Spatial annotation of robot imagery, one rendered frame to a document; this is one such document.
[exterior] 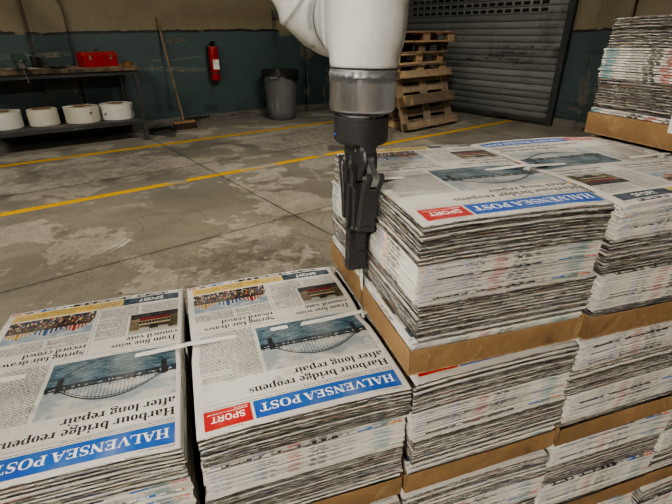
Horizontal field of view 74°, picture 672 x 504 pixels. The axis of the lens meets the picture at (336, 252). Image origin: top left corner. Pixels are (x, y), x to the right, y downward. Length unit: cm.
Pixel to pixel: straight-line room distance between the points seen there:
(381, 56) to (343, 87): 6
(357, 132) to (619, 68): 65
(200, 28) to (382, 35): 706
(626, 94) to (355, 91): 64
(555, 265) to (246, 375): 45
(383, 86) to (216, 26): 715
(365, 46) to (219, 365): 47
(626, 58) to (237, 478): 101
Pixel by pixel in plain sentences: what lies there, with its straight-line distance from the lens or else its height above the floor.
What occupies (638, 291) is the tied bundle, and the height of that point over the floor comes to 91.
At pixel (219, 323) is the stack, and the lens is 76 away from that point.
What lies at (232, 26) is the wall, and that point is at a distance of 781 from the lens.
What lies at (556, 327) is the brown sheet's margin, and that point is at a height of 87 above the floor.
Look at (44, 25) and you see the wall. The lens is 700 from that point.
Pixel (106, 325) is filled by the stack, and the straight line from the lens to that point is 82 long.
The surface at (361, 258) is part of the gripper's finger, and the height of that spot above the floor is 94.
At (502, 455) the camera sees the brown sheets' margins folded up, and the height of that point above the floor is 63.
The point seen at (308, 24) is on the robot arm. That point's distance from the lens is 71.
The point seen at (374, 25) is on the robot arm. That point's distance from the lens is 58.
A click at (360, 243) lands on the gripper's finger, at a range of 67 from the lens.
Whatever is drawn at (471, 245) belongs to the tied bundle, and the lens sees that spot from 57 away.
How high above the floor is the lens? 126
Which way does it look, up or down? 26 degrees down
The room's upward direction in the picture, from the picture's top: straight up
